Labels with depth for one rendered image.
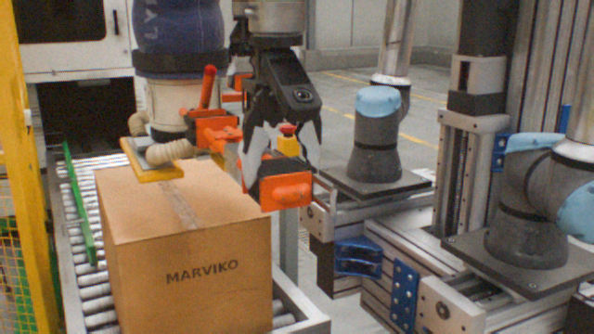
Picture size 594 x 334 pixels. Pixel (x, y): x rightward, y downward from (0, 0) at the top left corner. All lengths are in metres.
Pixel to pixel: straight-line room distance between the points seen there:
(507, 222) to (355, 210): 0.45
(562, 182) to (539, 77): 0.36
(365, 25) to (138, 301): 11.01
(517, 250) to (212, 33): 0.77
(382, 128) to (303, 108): 0.71
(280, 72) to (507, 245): 0.55
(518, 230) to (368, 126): 0.49
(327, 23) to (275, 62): 10.82
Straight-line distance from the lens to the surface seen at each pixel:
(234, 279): 1.39
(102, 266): 2.06
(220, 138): 0.91
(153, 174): 1.13
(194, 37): 1.15
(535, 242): 1.00
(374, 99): 1.29
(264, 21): 0.66
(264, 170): 0.70
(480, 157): 1.17
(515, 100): 1.19
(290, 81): 0.63
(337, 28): 11.62
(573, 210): 0.82
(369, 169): 1.33
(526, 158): 0.95
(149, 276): 1.32
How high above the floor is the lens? 1.49
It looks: 19 degrees down
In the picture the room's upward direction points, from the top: straight up
